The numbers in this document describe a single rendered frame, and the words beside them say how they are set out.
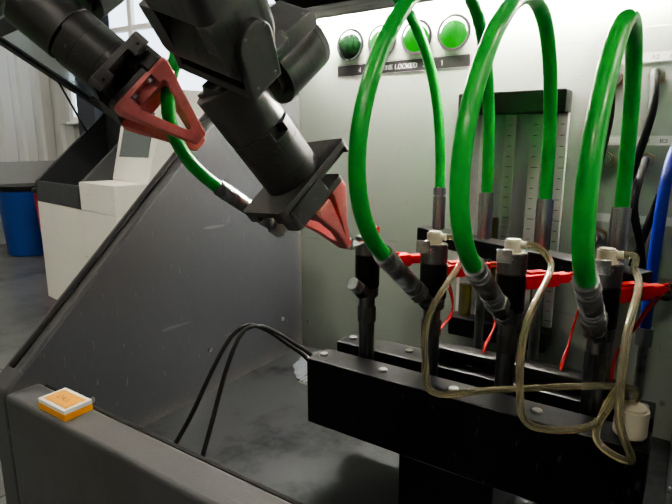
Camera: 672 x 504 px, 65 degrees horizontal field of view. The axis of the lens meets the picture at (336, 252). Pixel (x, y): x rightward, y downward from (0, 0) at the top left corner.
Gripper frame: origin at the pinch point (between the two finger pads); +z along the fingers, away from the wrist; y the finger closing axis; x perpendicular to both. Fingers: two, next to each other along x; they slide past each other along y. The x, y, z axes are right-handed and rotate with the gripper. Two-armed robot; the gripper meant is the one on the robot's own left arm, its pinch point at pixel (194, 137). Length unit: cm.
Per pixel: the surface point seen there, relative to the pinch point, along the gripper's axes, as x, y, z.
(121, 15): -169, 585, -233
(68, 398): 28.6, 5.6, 6.9
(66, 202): 25, 335, -83
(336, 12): -35.5, 25.4, -0.1
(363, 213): -0.8, -16.0, 15.4
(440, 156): -22.2, 11.0, 24.4
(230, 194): 1.8, 2.4, 6.2
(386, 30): -13.0, -16.7, 7.8
